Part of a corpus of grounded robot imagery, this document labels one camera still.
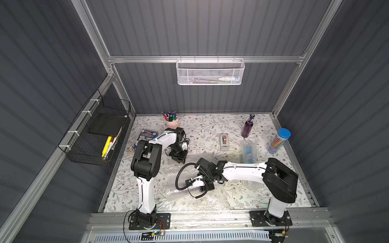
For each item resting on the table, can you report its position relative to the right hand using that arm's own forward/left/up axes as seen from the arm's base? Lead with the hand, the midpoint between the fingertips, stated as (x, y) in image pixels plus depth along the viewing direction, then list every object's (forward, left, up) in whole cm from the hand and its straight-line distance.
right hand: (200, 182), depth 84 cm
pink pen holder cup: (+38, +19, +6) cm, 43 cm away
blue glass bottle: (+16, -30, +4) cm, 34 cm away
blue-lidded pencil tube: (+20, -45, +13) cm, 51 cm away
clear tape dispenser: (+27, -16, +3) cm, 31 cm away
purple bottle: (+34, -31, +9) cm, 47 cm away
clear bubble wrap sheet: (+30, -32, -3) cm, 44 cm away
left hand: (+13, +11, -1) cm, 17 cm away
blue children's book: (+33, +38, +1) cm, 50 cm away
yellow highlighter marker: (+8, +44, +25) cm, 52 cm away
